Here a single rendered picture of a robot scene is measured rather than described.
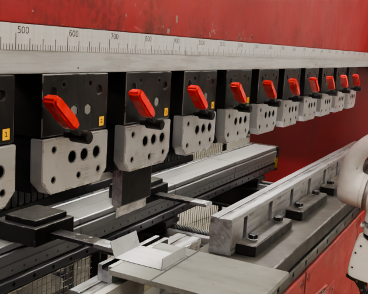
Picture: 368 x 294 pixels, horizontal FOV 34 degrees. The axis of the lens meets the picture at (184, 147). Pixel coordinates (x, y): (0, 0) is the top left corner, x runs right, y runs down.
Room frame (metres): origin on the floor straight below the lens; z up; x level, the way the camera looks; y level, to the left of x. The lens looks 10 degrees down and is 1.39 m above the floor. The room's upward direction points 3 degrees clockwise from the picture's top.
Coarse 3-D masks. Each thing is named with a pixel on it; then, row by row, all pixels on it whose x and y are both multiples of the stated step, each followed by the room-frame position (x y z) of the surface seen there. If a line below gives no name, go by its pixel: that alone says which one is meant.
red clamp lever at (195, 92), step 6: (192, 90) 1.11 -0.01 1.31; (198, 90) 1.11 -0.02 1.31; (192, 96) 1.12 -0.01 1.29; (198, 96) 1.12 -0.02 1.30; (198, 102) 1.13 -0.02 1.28; (204, 102) 1.14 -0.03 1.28; (198, 108) 1.15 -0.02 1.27; (204, 108) 1.15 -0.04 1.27; (198, 114) 1.17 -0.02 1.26; (204, 114) 1.16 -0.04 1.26; (210, 114) 1.16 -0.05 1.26
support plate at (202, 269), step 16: (192, 256) 1.08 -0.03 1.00; (208, 256) 1.08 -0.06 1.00; (112, 272) 0.98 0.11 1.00; (128, 272) 0.98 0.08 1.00; (144, 272) 0.98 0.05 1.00; (160, 272) 0.99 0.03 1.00; (176, 272) 0.99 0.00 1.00; (192, 272) 0.99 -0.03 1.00; (208, 272) 1.00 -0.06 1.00; (224, 272) 1.00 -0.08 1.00; (240, 272) 1.01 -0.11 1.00; (256, 272) 1.01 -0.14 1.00; (272, 272) 1.02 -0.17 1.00; (288, 272) 1.02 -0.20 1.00; (160, 288) 0.94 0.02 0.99; (176, 288) 0.93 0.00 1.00; (192, 288) 0.93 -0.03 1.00; (208, 288) 0.93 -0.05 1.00; (224, 288) 0.93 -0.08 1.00; (240, 288) 0.94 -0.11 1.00; (256, 288) 0.94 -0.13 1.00; (272, 288) 0.95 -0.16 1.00
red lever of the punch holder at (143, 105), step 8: (136, 96) 0.93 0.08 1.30; (144, 96) 0.94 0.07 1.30; (136, 104) 0.95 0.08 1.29; (144, 104) 0.94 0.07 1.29; (144, 112) 0.96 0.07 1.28; (152, 112) 0.97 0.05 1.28; (144, 120) 1.00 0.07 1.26; (152, 120) 0.98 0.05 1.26; (160, 120) 0.98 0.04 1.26; (152, 128) 0.99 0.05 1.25; (160, 128) 0.98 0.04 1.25
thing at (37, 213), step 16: (32, 208) 1.21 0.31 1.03; (48, 208) 1.22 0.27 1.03; (0, 224) 1.15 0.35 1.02; (16, 224) 1.13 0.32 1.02; (32, 224) 1.13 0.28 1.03; (48, 224) 1.15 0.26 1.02; (64, 224) 1.19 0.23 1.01; (16, 240) 1.13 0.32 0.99; (32, 240) 1.11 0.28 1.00; (48, 240) 1.14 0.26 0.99; (80, 240) 1.11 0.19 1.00; (96, 240) 1.12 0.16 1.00
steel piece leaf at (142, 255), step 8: (136, 248) 1.09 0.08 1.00; (144, 248) 1.10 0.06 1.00; (152, 248) 1.10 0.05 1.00; (184, 248) 1.06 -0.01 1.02; (120, 256) 1.05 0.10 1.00; (128, 256) 1.05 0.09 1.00; (136, 256) 1.05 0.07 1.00; (144, 256) 1.06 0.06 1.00; (152, 256) 1.06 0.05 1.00; (160, 256) 1.06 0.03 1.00; (168, 256) 1.01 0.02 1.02; (176, 256) 1.04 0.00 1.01; (184, 256) 1.06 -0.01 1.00; (144, 264) 1.01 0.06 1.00; (152, 264) 1.02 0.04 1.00; (160, 264) 1.02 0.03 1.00; (168, 264) 1.01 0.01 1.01
